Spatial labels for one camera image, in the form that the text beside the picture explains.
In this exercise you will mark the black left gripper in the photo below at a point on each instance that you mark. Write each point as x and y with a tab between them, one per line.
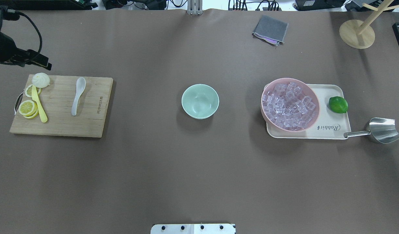
4	48

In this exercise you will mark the white ceramic spoon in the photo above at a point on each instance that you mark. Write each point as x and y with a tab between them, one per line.
80	87

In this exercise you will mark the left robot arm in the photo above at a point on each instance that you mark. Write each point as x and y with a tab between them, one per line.
10	54

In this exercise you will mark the mint green bowl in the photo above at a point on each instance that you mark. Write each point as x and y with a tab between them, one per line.
200	101

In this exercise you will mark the pink bowl of ice cubes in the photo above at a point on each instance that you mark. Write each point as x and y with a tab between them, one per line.
290	105

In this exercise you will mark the stainless steel ice scoop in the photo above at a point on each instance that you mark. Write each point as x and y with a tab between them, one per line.
378	130

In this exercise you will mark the lemon slice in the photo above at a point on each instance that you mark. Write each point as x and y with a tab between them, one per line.
28	109
28	91

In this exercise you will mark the yellow plastic knife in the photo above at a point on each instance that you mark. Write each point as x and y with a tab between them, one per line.
35	97

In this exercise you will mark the bamboo cutting board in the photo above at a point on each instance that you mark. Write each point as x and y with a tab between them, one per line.
57	100

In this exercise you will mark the grey folded cloth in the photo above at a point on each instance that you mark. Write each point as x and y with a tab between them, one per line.
271	30

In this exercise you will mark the cream rectangular serving tray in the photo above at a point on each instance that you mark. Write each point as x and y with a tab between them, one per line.
329	125

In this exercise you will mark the green lime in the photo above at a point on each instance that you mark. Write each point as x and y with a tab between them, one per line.
338	104

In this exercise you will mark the wooden mug tree stand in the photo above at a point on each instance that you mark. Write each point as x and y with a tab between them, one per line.
359	34

